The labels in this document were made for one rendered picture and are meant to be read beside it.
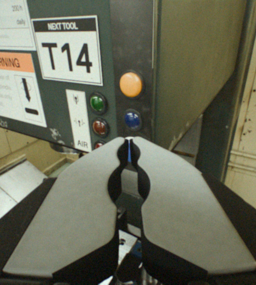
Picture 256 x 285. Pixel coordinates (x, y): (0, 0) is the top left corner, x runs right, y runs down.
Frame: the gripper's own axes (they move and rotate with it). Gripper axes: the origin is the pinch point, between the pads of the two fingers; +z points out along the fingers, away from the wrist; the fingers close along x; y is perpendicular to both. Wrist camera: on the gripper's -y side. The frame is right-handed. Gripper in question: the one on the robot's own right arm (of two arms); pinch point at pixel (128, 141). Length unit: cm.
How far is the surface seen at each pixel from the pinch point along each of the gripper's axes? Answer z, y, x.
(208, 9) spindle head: 26.4, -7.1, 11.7
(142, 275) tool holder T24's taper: 19.4, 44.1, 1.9
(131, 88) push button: 12.1, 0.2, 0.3
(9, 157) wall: 124, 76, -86
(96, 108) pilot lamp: 14.7, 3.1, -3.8
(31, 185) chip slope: 113, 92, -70
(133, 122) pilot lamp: 12.3, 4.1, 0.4
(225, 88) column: 71, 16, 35
